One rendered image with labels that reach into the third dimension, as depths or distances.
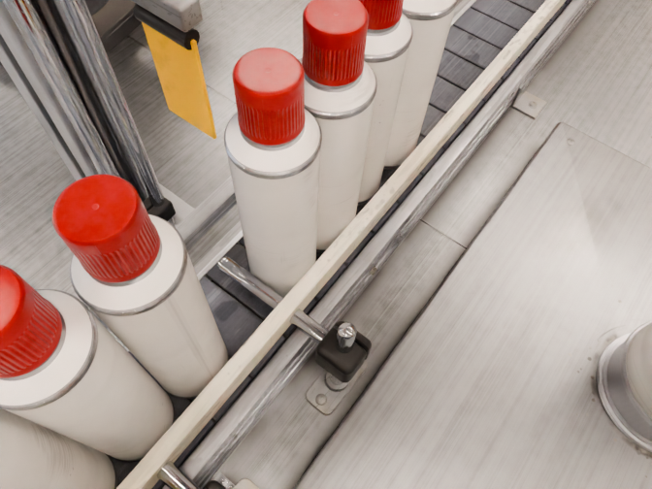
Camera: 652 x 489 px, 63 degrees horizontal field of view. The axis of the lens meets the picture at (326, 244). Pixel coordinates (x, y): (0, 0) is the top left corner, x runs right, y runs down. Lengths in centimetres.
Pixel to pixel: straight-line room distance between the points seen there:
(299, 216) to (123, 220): 13
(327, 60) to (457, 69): 31
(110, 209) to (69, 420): 10
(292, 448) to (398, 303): 15
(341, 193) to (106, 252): 19
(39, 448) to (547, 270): 37
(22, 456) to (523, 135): 52
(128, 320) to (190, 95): 10
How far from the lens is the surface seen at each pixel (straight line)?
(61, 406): 26
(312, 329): 37
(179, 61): 23
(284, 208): 30
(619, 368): 43
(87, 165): 40
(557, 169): 53
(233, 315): 41
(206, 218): 35
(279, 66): 26
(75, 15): 28
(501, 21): 66
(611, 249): 50
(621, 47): 77
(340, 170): 34
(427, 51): 39
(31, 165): 60
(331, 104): 30
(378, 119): 37
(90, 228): 22
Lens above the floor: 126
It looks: 61 degrees down
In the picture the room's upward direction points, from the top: 4 degrees clockwise
